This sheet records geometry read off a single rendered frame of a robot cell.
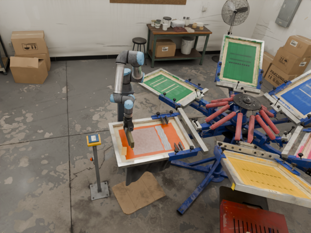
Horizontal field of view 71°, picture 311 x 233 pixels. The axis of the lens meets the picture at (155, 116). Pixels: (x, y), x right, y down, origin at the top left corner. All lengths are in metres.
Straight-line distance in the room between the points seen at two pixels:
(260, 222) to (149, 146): 1.12
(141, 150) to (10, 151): 2.17
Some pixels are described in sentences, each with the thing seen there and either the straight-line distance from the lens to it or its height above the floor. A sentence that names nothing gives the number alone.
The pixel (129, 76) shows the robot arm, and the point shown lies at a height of 1.39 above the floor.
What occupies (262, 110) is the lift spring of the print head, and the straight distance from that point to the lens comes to 2.61.
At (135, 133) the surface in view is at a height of 0.95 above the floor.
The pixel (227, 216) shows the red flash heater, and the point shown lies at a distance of 1.79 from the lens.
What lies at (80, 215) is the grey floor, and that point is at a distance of 2.93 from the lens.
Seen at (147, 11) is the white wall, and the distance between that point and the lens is 5.71.
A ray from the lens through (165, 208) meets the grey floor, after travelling 2.95.
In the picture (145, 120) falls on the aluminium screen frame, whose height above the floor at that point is 0.99.
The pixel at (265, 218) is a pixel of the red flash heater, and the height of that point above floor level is 1.10.
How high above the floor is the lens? 2.60
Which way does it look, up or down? 40 degrees down
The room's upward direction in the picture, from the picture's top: 8 degrees clockwise
